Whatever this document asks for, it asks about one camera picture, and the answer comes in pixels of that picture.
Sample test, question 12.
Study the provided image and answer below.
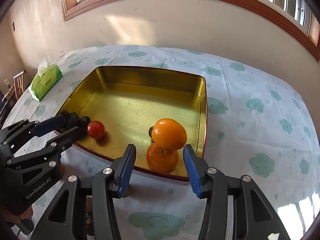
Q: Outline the small dark plum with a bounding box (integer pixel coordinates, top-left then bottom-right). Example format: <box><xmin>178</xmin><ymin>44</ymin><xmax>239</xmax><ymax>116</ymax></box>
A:
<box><xmin>78</xmin><ymin>116</ymin><xmax>91</xmax><ymax>130</ymax></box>

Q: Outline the red cherry tomato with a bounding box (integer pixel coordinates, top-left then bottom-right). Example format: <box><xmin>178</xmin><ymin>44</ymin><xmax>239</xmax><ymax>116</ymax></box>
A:
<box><xmin>87</xmin><ymin>121</ymin><xmax>105</xmax><ymax>140</ymax></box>

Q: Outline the large orange mandarin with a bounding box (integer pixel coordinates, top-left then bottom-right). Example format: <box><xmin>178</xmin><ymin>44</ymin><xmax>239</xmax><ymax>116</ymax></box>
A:
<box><xmin>146</xmin><ymin>143</ymin><xmax>179</xmax><ymax>173</ymax></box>

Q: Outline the smooth orange mandarin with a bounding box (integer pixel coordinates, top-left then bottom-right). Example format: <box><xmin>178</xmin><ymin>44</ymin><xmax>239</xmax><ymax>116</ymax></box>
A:
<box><xmin>151</xmin><ymin>118</ymin><xmax>187</xmax><ymax>151</ymax></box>

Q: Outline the wrinkled dark passion fruit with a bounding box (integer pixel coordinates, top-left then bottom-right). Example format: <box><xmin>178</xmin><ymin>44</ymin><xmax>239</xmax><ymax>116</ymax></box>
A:
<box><xmin>86</xmin><ymin>196</ymin><xmax>94</xmax><ymax>236</ymax></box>

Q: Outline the brown longan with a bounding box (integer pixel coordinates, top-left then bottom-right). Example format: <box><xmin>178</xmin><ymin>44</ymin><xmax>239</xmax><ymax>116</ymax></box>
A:
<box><xmin>123</xmin><ymin>189</ymin><xmax>131</xmax><ymax>198</ymax></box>

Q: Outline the person left hand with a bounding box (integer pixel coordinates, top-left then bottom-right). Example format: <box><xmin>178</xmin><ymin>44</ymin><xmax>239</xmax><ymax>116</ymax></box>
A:
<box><xmin>0</xmin><ymin>205</ymin><xmax>34</xmax><ymax>224</ymax></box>

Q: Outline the wooden chair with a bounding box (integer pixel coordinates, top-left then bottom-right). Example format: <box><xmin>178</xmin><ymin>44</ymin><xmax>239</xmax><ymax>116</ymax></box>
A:
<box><xmin>0</xmin><ymin>69</ymin><xmax>27</xmax><ymax>120</ymax></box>

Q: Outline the green tissue pack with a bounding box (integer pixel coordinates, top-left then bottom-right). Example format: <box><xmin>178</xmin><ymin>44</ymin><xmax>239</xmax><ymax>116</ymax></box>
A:
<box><xmin>28</xmin><ymin>59</ymin><xmax>63</xmax><ymax>102</ymax></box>

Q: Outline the cloud pattern tablecloth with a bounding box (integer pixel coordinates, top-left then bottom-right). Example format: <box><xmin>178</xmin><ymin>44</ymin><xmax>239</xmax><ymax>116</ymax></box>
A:
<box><xmin>4</xmin><ymin>45</ymin><xmax>319</xmax><ymax>239</ymax></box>

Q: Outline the red toffee tin box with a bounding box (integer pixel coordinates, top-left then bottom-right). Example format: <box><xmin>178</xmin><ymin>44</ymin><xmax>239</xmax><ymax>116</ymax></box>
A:
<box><xmin>59</xmin><ymin>66</ymin><xmax>207</xmax><ymax>173</ymax></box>

